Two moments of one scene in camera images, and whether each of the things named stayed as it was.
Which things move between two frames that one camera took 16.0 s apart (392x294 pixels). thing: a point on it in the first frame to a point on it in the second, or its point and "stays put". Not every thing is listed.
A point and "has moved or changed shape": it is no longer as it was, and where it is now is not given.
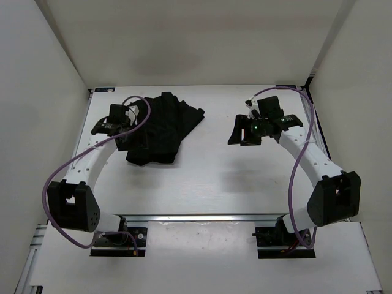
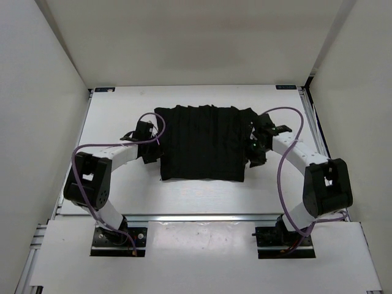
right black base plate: (272, 244) stays put
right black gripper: (241, 122) to (255, 160)
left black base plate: (120, 245) stays put
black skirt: (157, 139) has moved or changed shape
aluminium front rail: (201, 218) stays put
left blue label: (105, 89) stays put
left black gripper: (124, 146) to (158, 152)
